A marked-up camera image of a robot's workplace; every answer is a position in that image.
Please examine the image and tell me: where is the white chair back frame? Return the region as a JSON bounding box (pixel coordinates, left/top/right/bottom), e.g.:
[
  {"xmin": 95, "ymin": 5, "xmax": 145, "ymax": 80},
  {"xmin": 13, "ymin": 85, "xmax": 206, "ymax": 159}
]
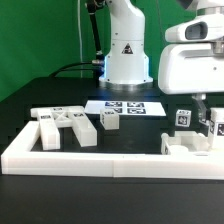
[{"xmin": 30, "ymin": 106, "xmax": 97, "ymax": 150}]

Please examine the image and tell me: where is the white marker sheet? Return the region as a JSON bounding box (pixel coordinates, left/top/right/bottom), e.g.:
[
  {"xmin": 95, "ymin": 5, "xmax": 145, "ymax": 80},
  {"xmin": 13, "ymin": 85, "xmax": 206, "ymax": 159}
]
[{"xmin": 84, "ymin": 100, "xmax": 166, "ymax": 116}]

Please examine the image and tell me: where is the black cable bundle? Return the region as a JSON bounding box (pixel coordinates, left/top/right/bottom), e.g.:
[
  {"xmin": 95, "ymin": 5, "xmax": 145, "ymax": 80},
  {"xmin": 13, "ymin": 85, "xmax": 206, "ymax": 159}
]
[{"xmin": 49, "ymin": 0, "xmax": 107, "ymax": 78}]

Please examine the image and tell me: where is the white tagged cube left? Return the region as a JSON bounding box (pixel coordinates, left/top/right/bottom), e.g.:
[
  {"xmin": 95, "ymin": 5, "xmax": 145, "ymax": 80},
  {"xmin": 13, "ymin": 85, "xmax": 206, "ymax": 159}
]
[{"xmin": 175, "ymin": 109, "xmax": 191, "ymax": 127}]

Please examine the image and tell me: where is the white chair seat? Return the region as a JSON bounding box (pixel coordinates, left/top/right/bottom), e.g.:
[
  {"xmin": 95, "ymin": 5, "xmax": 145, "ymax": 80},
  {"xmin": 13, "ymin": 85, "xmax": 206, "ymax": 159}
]
[{"xmin": 161, "ymin": 131, "xmax": 210, "ymax": 156}]

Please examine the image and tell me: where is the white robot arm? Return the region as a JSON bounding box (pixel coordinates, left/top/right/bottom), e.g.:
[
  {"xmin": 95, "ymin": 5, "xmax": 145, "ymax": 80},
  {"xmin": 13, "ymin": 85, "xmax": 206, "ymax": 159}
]
[{"xmin": 86, "ymin": 0, "xmax": 224, "ymax": 125}]

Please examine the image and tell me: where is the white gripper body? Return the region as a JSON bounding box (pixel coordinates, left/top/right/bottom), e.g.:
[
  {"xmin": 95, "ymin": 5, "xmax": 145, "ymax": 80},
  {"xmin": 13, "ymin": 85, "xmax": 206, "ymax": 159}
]
[{"xmin": 158, "ymin": 14, "xmax": 224, "ymax": 94}]

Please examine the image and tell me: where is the white U-shaped boundary frame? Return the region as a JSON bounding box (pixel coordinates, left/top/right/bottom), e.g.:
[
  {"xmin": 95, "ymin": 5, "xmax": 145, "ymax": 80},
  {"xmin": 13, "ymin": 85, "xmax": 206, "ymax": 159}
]
[{"xmin": 1, "ymin": 121, "xmax": 224, "ymax": 180}]

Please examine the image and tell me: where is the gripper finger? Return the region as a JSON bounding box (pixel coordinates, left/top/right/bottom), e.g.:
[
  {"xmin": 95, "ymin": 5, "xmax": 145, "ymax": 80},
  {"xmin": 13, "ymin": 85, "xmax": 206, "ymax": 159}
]
[{"xmin": 192, "ymin": 93, "xmax": 208, "ymax": 126}]

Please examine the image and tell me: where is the white thin cable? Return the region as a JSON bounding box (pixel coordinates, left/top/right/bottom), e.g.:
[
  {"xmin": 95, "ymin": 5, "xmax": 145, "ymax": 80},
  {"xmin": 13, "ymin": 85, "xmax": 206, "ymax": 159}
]
[{"xmin": 77, "ymin": 0, "xmax": 84, "ymax": 79}]

